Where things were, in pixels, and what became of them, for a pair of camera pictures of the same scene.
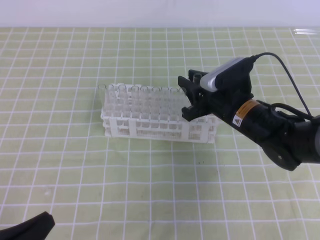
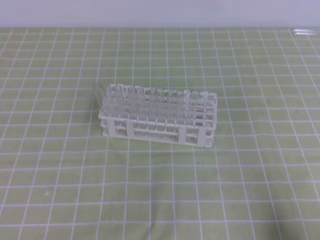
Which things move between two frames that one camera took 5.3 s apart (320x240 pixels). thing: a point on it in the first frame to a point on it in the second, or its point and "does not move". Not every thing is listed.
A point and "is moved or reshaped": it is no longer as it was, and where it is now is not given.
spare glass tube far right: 299,29 does not move
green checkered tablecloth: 55,158 does not move
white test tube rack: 149,112 does not move
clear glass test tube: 196,78 is moved or reshaped
